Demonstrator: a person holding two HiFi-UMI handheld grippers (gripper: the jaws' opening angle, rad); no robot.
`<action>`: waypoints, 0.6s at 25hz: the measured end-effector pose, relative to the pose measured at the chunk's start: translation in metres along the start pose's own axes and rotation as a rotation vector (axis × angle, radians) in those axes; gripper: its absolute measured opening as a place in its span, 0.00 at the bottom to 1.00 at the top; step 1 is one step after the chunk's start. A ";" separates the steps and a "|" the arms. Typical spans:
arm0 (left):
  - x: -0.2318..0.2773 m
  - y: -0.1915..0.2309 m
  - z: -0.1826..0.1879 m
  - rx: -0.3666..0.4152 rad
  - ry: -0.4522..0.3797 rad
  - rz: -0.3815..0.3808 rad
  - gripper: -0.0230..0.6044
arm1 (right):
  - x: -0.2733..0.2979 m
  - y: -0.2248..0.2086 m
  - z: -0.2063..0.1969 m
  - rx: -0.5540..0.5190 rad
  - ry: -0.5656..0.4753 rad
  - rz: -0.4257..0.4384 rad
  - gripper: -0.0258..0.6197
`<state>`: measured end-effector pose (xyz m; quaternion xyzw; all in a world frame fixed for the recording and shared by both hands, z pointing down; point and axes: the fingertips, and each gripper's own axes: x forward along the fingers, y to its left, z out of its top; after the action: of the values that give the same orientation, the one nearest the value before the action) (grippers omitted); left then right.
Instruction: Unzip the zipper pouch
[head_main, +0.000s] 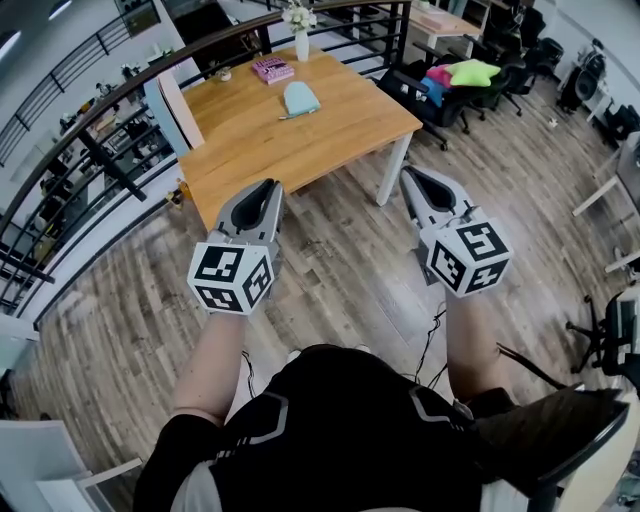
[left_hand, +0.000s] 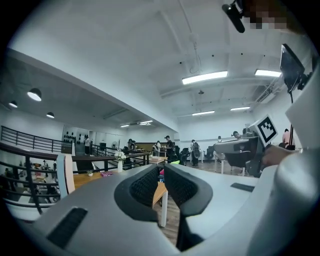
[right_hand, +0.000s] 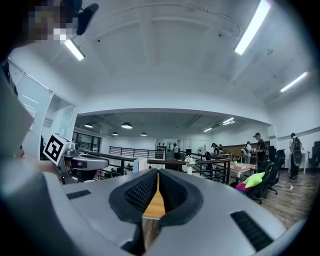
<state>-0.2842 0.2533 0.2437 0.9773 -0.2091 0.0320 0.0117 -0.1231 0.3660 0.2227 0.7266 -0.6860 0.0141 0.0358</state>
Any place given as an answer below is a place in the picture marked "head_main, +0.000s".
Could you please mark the white cabinet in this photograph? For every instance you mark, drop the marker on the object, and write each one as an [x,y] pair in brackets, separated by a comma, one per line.
[37,467]

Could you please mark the black metal railing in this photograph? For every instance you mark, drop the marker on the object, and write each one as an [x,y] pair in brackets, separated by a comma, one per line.
[107,165]

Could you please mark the white framed desk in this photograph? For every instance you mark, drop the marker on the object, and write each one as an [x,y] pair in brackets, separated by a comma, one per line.
[617,175]

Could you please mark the pink book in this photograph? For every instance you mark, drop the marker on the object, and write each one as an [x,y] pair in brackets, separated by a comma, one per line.
[272,70]

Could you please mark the black and white office chair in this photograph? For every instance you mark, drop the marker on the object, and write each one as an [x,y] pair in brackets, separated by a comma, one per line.
[617,332]

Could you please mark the black office chair with cushions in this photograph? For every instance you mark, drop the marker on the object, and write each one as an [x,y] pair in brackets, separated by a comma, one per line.
[450,107]

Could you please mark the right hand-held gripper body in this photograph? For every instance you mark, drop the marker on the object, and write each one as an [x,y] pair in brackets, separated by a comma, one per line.
[467,260]

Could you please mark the white desk with light top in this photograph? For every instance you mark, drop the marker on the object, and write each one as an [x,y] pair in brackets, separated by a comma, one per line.
[440,22]

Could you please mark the green star cushion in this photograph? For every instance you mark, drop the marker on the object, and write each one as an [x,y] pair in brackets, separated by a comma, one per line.
[470,71]

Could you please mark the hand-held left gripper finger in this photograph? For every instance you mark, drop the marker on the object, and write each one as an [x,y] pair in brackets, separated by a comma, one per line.
[231,210]
[274,215]

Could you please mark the blue cushion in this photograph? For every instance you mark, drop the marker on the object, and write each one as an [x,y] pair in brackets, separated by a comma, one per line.
[433,91]

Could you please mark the person's left forearm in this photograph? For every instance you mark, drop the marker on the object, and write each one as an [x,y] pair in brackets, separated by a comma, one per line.
[207,370]

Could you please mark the wooden table with white legs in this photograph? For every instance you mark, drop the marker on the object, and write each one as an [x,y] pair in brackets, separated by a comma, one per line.
[295,135]

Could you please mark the person's black clothed body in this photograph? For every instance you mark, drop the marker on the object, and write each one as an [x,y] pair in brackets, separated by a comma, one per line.
[340,430]

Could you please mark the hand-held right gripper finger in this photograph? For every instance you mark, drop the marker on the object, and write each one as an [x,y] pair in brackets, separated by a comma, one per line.
[445,192]
[411,202]

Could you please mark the pink cushion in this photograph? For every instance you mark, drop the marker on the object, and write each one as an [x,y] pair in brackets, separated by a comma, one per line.
[439,73]

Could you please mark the white vase with flowers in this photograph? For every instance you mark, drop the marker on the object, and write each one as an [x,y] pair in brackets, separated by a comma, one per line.
[301,35]

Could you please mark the light blue zipper pouch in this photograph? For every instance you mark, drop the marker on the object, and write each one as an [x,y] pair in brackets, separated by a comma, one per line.
[301,100]

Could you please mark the person's right forearm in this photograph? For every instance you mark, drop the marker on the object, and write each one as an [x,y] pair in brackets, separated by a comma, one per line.
[472,345]

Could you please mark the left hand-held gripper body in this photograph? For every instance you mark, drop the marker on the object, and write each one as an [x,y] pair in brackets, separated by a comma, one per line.
[227,272]

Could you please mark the yellow bottle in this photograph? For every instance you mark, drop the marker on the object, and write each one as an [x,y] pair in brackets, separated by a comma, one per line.
[183,191]

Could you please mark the dark chair seat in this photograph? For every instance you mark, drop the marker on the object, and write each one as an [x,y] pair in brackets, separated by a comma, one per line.
[555,430]

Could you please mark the white leaning panel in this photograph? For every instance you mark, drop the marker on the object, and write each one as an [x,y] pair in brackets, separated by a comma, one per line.
[172,107]

